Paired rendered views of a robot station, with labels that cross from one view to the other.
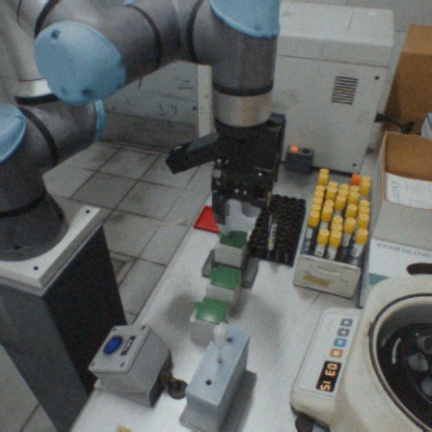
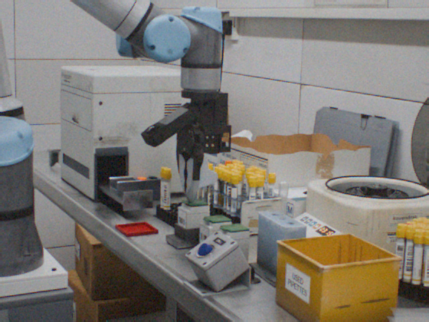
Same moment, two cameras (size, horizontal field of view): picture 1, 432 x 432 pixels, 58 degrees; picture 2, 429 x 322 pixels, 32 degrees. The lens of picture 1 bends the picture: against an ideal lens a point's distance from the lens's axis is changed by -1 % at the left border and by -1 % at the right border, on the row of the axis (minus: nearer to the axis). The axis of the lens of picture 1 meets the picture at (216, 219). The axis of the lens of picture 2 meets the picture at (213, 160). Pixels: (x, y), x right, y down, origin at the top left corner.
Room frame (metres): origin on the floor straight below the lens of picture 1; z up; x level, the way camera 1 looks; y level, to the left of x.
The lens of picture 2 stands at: (-0.50, 0.96, 1.30)
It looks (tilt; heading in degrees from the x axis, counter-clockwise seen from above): 11 degrees down; 314
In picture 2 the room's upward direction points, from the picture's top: 2 degrees clockwise
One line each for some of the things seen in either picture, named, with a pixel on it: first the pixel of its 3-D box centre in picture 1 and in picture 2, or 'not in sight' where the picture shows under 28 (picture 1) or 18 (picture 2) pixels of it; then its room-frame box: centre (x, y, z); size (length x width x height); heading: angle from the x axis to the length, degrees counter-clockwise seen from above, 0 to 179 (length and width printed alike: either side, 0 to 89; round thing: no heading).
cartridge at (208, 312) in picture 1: (209, 322); (232, 244); (0.34, 0.01, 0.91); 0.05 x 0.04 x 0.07; 71
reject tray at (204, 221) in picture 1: (214, 219); (136, 228); (0.61, 0.00, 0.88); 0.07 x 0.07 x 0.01; 71
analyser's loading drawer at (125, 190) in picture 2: not in sight; (122, 188); (0.78, -0.10, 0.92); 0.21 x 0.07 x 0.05; 161
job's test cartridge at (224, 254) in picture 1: (230, 252); (193, 220); (0.48, -0.02, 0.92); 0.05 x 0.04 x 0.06; 71
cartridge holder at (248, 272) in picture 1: (230, 262); (192, 234); (0.48, -0.02, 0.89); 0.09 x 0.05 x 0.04; 71
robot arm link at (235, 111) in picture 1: (242, 100); (199, 80); (0.48, -0.03, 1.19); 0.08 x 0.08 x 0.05
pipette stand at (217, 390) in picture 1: (219, 380); (280, 247); (0.25, 0.00, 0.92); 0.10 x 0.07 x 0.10; 156
